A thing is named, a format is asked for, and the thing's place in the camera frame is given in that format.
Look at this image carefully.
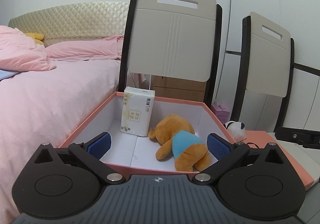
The panda plush toy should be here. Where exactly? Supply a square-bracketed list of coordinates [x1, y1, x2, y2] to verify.
[224, 121, 246, 142]

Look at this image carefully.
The white tissue pack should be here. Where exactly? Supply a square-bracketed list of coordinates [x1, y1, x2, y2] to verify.
[120, 86, 155, 137]

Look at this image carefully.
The small purple box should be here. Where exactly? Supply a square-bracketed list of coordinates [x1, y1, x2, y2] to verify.
[211, 103, 229, 124]

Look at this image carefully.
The pink open storage box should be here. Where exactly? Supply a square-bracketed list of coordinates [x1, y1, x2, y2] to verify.
[61, 92, 235, 178]

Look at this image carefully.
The brown teddy bear blue shirt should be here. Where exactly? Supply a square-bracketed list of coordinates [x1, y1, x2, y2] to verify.
[148, 114, 211, 172]

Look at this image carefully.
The pink box lid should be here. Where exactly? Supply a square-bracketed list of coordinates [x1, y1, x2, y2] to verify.
[244, 130, 319, 190]

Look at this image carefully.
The pink bed sheet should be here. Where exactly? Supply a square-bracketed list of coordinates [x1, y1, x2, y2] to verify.
[1, 60, 120, 223]

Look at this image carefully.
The wooden drawer cabinet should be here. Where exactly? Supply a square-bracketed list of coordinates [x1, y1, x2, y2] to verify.
[151, 76, 206, 102]

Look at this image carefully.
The beige chair with white seat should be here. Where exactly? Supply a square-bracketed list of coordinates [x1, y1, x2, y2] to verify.
[231, 12, 295, 132]

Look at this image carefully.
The pink pillow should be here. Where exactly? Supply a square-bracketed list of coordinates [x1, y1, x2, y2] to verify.
[45, 35, 124, 61]

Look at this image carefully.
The pink duvet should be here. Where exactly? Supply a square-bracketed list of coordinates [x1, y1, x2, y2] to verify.
[0, 25, 56, 72]

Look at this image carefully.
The beige chair near bed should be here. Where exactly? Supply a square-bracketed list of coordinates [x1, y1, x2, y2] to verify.
[118, 0, 222, 106]

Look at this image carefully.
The yellow plush toy on bed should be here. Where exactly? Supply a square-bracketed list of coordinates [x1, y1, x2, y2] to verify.
[25, 32, 44, 45]

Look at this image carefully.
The beige quilted headboard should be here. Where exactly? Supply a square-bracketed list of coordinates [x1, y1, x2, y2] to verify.
[8, 2, 129, 46]

